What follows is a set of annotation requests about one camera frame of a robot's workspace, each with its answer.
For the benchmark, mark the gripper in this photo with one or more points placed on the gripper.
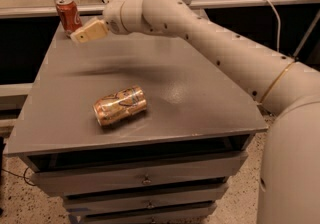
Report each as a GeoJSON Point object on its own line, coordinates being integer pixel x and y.
{"type": "Point", "coordinates": [112, 15]}

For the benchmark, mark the red coke can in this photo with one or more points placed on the red coke can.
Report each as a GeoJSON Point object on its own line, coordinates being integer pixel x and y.
{"type": "Point", "coordinates": [69, 15]}

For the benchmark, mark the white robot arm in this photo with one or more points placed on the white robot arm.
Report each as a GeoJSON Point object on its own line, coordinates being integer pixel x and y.
{"type": "Point", "coordinates": [289, 187]}

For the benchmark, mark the orange gold lying can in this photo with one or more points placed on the orange gold lying can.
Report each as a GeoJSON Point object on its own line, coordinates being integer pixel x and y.
{"type": "Point", "coordinates": [120, 105]}

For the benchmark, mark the grey drawer cabinet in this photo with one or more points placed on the grey drawer cabinet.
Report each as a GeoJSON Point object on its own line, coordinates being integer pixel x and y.
{"type": "Point", "coordinates": [192, 107]}

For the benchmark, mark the top grey drawer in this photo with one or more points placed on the top grey drawer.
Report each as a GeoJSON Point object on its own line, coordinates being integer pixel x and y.
{"type": "Point", "coordinates": [139, 174]}

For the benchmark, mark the grey drawer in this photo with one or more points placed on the grey drawer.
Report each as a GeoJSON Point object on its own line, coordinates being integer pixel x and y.
{"type": "Point", "coordinates": [147, 198]}
{"type": "Point", "coordinates": [139, 174]}
{"type": "Point", "coordinates": [152, 216]}

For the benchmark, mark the middle grey drawer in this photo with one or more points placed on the middle grey drawer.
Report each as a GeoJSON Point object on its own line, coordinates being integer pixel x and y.
{"type": "Point", "coordinates": [147, 198]}

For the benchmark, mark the bottom grey drawer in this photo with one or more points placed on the bottom grey drawer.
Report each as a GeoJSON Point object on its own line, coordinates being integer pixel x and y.
{"type": "Point", "coordinates": [152, 216]}

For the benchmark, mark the metal frame rail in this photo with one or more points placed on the metal frame rail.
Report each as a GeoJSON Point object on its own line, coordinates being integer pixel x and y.
{"type": "Point", "coordinates": [25, 12]}

